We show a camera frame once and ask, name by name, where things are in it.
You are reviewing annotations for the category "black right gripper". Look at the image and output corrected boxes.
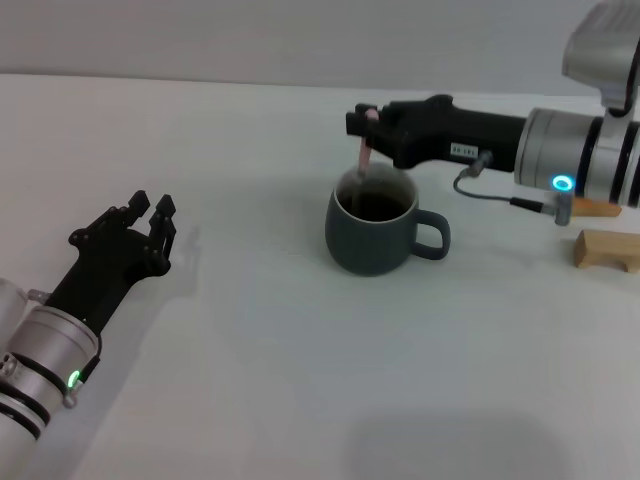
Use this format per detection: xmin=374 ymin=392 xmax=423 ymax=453
xmin=346 ymin=94 xmax=529 ymax=174

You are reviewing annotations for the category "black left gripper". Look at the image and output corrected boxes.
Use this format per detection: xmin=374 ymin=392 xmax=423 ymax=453
xmin=44 ymin=189 xmax=177 ymax=336

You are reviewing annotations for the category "pink handled metal spoon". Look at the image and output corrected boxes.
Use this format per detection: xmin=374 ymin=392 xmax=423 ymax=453
xmin=352 ymin=108 xmax=380 ymax=214

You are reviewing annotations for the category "dark grey ceramic mug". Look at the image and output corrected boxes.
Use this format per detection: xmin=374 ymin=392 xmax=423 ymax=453
xmin=324 ymin=164 xmax=451 ymax=277

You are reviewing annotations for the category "dark coffee liquid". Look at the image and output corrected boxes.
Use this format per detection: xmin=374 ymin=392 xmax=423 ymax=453
xmin=344 ymin=192 xmax=409 ymax=222

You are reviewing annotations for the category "reddish brown wooden block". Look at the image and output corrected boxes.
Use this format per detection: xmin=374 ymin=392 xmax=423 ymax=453
xmin=572 ymin=197 xmax=624 ymax=219

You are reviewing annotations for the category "light wooden block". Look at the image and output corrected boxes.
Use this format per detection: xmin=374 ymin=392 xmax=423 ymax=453
xmin=572 ymin=228 xmax=640 ymax=274

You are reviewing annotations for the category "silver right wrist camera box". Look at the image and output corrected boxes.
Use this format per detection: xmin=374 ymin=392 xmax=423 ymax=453
xmin=562 ymin=0 xmax=640 ymax=119

